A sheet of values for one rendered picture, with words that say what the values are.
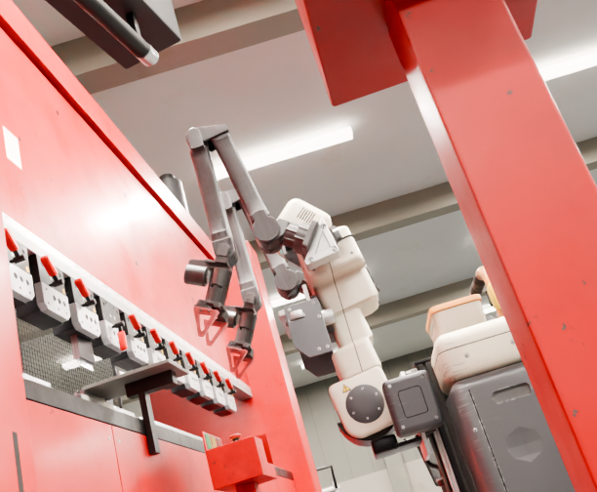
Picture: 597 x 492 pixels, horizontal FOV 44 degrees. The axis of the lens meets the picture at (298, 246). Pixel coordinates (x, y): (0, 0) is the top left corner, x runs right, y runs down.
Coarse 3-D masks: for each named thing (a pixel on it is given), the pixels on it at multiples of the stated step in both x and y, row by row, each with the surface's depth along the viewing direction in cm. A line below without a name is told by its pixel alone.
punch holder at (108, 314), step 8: (96, 304) 240; (104, 304) 243; (104, 312) 240; (112, 312) 247; (104, 320) 237; (112, 320) 245; (120, 320) 252; (104, 328) 236; (112, 328) 242; (104, 336) 235; (112, 336) 239; (96, 344) 235; (104, 344) 236; (112, 344) 237; (96, 352) 240; (104, 352) 242; (112, 352) 244; (120, 352) 248
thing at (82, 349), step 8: (72, 336) 221; (80, 336) 223; (72, 344) 220; (80, 344) 221; (88, 344) 227; (80, 352) 219; (88, 352) 225; (80, 360) 219; (88, 360) 223; (88, 368) 223
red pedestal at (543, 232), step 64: (320, 0) 46; (384, 0) 47; (448, 0) 43; (512, 0) 51; (320, 64) 52; (384, 64) 54; (448, 64) 42; (512, 64) 41; (448, 128) 41; (512, 128) 40; (512, 192) 39; (576, 192) 38; (512, 256) 37; (576, 256) 37; (512, 320) 40; (576, 320) 36; (576, 384) 35; (576, 448) 34
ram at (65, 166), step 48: (0, 48) 228; (0, 96) 216; (48, 96) 256; (0, 144) 205; (48, 144) 241; (96, 144) 292; (0, 192) 195; (48, 192) 227; (96, 192) 272; (144, 192) 342; (48, 240) 215; (96, 240) 255; (144, 240) 315; (96, 288) 240; (144, 288) 293; (192, 288) 372; (192, 336) 341
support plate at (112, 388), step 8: (168, 360) 208; (144, 368) 209; (152, 368) 209; (160, 368) 211; (168, 368) 213; (176, 368) 215; (120, 376) 209; (128, 376) 210; (136, 376) 212; (144, 376) 214; (96, 384) 210; (104, 384) 210; (112, 384) 212; (120, 384) 214; (96, 392) 216; (104, 392) 218; (112, 392) 220; (120, 392) 222
